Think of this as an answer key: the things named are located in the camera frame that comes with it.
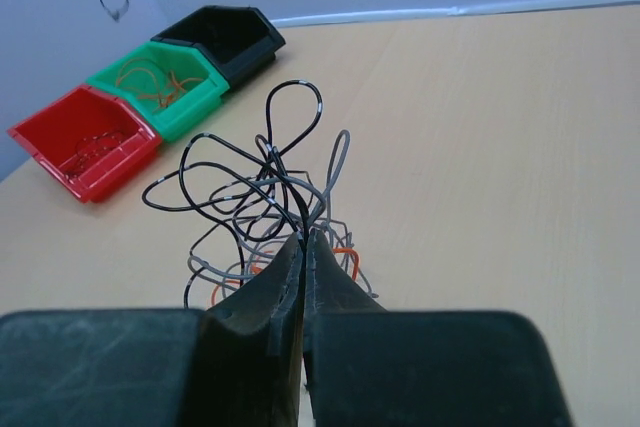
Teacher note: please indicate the black plastic bin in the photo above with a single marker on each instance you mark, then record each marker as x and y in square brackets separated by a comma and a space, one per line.
[239, 42]

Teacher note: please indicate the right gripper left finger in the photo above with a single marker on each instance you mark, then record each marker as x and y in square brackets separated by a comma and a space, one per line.
[236, 364]

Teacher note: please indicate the green plastic bin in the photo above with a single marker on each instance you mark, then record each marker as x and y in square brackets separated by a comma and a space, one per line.
[172, 87]

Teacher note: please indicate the red plastic bin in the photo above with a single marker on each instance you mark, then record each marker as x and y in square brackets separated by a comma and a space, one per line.
[90, 141]

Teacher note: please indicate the aluminium table frame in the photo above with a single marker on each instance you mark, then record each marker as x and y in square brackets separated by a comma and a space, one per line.
[499, 8]

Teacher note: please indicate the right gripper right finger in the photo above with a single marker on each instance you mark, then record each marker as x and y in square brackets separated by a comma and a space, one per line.
[369, 366]

